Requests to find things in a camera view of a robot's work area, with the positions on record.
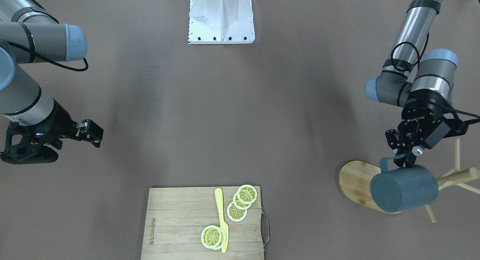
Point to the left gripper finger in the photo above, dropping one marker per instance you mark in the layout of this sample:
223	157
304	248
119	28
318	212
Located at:
411	154
395	140

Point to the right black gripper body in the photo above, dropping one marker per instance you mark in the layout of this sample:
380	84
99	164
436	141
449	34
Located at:
61	122

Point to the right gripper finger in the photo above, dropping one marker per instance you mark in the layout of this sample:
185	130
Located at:
90	131

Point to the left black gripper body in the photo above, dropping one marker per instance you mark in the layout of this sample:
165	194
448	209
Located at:
417	120

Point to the dark blue mug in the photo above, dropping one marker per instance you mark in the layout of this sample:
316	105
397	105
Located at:
403	188

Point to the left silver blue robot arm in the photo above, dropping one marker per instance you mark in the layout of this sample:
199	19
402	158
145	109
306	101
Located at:
420	85

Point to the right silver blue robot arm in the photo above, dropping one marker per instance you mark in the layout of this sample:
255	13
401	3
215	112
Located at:
30	35

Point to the wooden cup storage rack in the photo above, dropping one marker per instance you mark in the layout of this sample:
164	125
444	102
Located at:
355	176

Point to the wooden cutting board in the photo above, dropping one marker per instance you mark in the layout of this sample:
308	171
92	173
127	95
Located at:
176	217

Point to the lemon slice toy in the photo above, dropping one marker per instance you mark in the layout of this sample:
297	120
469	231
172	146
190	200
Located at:
247	194
238	204
235	214
212	237

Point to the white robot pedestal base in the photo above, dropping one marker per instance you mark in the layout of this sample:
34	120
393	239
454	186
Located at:
221	22

